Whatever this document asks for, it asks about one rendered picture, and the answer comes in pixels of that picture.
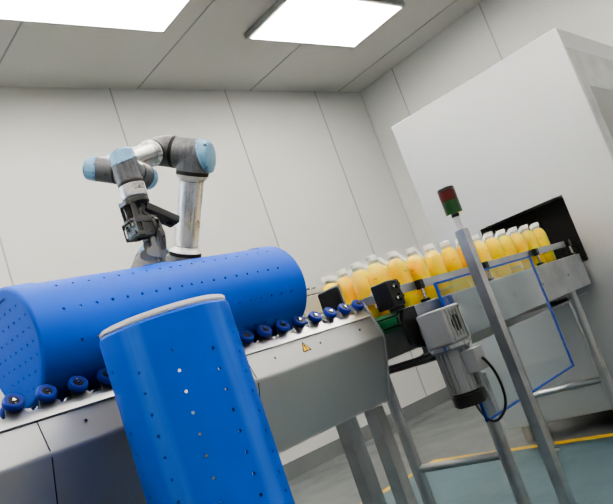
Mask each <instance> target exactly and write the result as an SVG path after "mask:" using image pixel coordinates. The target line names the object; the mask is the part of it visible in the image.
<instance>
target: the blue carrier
mask: <svg viewBox="0 0 613 504"><path fill-rule="evenodd" d="M210 294H222V295H224V296H225V300H226V301H227V302H228V303H229V305H230V308H231V311H232V314H233V317H234V320H235V323H236V326H237V329H238V332H240V331H242V330H247V331H250V332H251V333H253V335H254V340H253V342H255V341H259V340H260V338H259V334H258V333H257V329H258V327H259V326H260V325H266V326H269V327H270V328H271V329H272V331H273V333H272V336H276V335H278V333H277V332H276V331H277V329H276V328H275V323H276V322H277V321H278V320H283V321H286V322H287V323H288V324H289V325H290V329H289V331H290V330H292V329H293V328H294V327H293V323H292V319H293V317H294V316H301V317H303V314H304V312H305V308H306V302H307V289H306V283H305V279H304V276H303V273H302V271H301V269H300V267H299V265H298V264H297V262H296V261H295V260H294V258H293V257H292V256H291V255H290V254H288V253H287V252H286V251H284V250H282V249H280V248H278V247H274V246H265V247H259V248H253V249H249V250H246V251H239V252H233V253H226V254H220V255H213V256H207V257H201V258H194V259H188V260H181V261H175V262H172V261H168V262H161V263H155V264H148V265H145V266H142V267H136V268H130V269H123V270H117V271H110V272H104V273H97V274H91V275H84V276H78V277H71V278H65V279H59V280H52V281H46V282H39V283H24V284H18V285H11V286H5V287H2V288H0V390H1V391H2V393H3V394H4V396H6V395H8V394H19V395H21V396H22V397H23V398H24V400H25V404H24V407H23V409H28V408H32V407H36V406H39V400H38V399H37V398H36V390H37V388H38V387H39V386H41V385H45V384H48V385H52V386H54V387H55V388H56V389H57V391H58V395H57V398H56V399H57V400H59V399H63V398H66V397H70V396H71V393H70V390H69V389H68V386H67V384H68V380H69V379H70V378H71V377H73V376H81V377H84V378H86V379H87V380H88V383H89V385H88V389H87V390H88V391H90V390H93V389H97V388H100V383H99V381H98V379H97V374H98V371H99V370H101V369H103V368H106V365H105V362H104V359H103V355H102V352H101V349H100V345H99V343H100V341H101V340H100V338H99V335H100V333H101V332H102V331H103V330H105V329H107V328H108V327H110V326H112V325H114V324H116V323H119V322H121V321H123V320H126V319H128V318H130V317H133V316H136V315H138V314H141V313H144V312H147V311H149V310H152V309H155V308H159V307H162V306H165V305H168V304H172V303H175V302H179V301H182V300H186V299H190V298H194V297H199V296H204V295H210ZM112 300H113V301H112ZM80 306H81V307H80ZM97 335H98V337H97ZM81 339H82V340H81Z"/></svg>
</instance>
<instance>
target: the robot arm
mask: <svg viewBox="0 0 613 504"><path fill-rule="evenodd" d="M155 166H163V167H170V168H175V169H176V175H177V176H178V178H179V179H180V181H179V193H178V205H177V214H174V213H172V212H170V211H168V210H165V209H163V208H161V207H158V206H156V205H154V204H152V203H149V201H150V200H149V197H148V192H147V190H149V189H152V188H153V187H155V185H156V184H157V182H158V173H157V171H156V170H155V169H154V168H153V167H155ZM215 166H216V152H215V148H214V146H213V144H212V143H211V142H210V141H209V140H205V139H201V138H192V137H184V136H176V135H164V136H159V137H154V138H151V139H147V140H144V141H143V142H141V143H140V145H139V146H135V147H132V148H131V147H121V148H118V149H115V150H113V151H112V152H111V153H110V154H109V155H108V156H105V157H97V156H95V157H94V156H89V157H87V158H86V159H85V160H84V162H83V166H82V172H83V175H84V177H85V178H86V179H87V180H91V181H95V182H104V183H111V184H117V185H118V189H119V192H120V196H121V199H122V203H119V204H118V206H119V209H120V212H121V215H122V218H123V221H124V224H123V225H122V226H121V227H122V230H123V233H124V236H125V240H126V243H130V242H140V241H142V240H143V246H142V247H141V248H140V249H139V251H138V252H137V254H136V255H135V259H134V261H133V263H132V265H131V268H136V267H142V266H145V265H148V264H155V263H161V262H168V261H172V262H175V261H181V260H188V259H194V258H201V255H202V252H201V250H200V249H199V248H198V241H199V230H200V219H201V208H202V197H203V186H204V181H205V180H206V179H208V178H209V174H210V173H212V172H213V171H214V169H215ZM162 225H165V226H167V227H169V228H171V227H173V226H174V225H176V229H175V241H174V246H173V247H171V248H170V250H168V249H167V245H166V235H165V231H164V229H163V227H162ZM124 230H126V233H127V236H128V239H127V237H126V234H125V231H124Z"/></svg>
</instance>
